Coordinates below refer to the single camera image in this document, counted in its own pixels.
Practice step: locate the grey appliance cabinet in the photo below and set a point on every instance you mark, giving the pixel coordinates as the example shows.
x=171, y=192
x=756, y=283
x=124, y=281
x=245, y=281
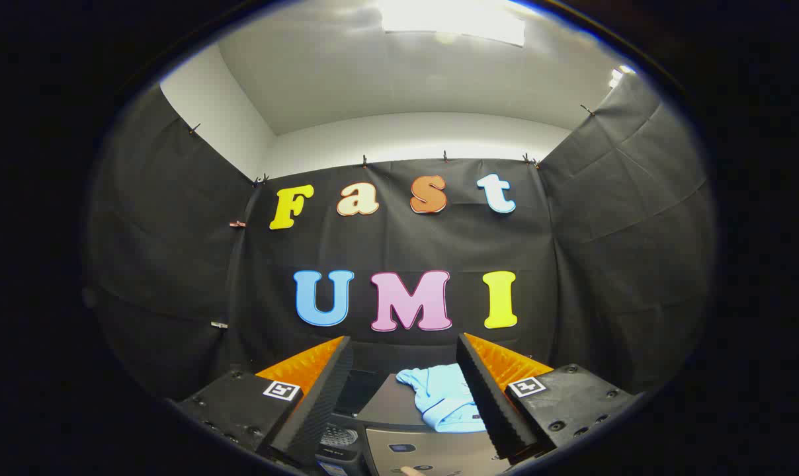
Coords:
x=399, y=403

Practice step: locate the black backdrop cloth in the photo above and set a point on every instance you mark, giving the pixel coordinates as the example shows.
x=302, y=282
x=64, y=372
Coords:
x=399, y=244

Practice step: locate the light blue garment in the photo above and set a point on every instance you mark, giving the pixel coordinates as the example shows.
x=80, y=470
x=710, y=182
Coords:
x=439, y=396

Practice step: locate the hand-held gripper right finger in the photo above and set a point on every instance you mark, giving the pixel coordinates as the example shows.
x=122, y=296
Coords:
x=485, y=403

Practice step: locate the small ceiling light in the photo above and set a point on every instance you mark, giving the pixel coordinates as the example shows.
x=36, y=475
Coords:
x=621, y=74

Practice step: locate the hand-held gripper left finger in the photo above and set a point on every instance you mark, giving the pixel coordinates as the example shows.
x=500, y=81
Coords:
x=323, y=403

